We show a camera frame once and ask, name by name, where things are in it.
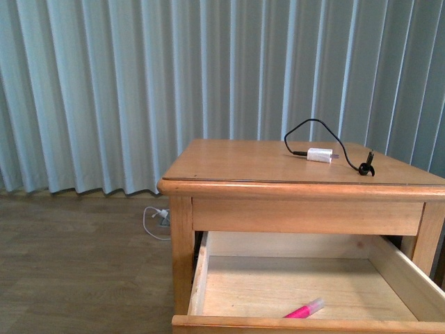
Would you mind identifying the wooden drawer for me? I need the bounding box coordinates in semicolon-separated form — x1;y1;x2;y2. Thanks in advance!
172;232;444;333

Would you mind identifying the pink marker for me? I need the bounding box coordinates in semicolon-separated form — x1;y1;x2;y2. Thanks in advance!
284;298;325;319

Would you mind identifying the grey floor socket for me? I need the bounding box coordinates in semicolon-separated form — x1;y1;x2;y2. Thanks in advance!
159;209;170;228

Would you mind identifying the light wooden nightstand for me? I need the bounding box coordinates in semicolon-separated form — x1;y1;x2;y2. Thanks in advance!
157;139;444;315

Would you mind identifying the white charger adapter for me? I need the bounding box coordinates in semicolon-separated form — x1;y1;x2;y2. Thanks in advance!
307;148;339;164

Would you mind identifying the pale blue curtain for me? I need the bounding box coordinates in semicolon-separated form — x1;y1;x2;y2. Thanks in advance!
1;1;444;193

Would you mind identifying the white floor cable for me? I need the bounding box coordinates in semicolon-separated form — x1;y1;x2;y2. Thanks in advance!
143;206;172;241

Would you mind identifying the black usb cable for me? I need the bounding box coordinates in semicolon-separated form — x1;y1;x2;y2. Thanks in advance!
284;118;375;177

